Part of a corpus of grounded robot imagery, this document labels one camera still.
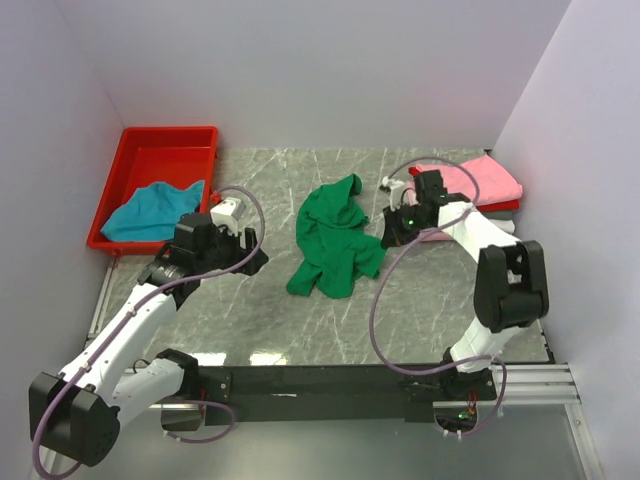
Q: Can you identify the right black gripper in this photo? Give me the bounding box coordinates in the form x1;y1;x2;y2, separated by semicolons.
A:
382;200;433;248

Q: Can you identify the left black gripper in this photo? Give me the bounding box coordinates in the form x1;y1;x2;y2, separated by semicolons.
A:
196;219;268;275

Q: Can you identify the green t shirt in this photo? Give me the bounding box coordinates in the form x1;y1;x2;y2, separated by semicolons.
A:
286;173;386;299

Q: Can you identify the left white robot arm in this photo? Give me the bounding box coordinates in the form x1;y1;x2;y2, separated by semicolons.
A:
29;213;268;479

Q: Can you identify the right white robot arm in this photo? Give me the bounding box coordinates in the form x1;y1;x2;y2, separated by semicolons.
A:
380;170;549;399

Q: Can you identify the folded light pink t shirt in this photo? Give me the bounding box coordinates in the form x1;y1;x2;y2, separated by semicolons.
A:
414;177;466;241

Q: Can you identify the blue t shirt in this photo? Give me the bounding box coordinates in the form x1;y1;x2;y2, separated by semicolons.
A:
100;180;205;243

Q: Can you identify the folded grey t shirt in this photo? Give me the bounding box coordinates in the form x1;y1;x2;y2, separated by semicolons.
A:
483;210;514;221

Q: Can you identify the folded white t shirt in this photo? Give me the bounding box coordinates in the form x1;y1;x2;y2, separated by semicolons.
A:
490;219;515;235

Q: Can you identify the red plastic bin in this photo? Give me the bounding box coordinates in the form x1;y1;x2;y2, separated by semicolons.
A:
87;126;218;256

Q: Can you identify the folded red t shirt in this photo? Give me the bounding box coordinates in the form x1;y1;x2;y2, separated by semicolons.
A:
408;166;521;214

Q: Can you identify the black base beam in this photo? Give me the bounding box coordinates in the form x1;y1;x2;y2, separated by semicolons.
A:
139;363;496;434

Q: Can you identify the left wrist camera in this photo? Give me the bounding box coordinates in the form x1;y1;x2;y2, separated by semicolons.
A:
209;193;246;236

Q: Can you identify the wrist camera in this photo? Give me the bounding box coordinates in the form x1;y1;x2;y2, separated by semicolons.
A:
209;193;246;236
380;176;416;211

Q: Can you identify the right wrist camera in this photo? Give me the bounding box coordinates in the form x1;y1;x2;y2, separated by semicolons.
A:
380;176;416;211

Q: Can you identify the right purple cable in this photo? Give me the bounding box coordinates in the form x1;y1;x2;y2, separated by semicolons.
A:
368;156;509;439

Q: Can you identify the purple cable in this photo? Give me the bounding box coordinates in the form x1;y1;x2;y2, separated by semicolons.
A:
368;156;509;439
29;185;268;480

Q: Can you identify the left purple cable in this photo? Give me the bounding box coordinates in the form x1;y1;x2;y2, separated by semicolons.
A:
29;185;268;480

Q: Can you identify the aluminium frame rail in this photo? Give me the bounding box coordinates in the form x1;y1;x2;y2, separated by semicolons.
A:
85;256;605;479

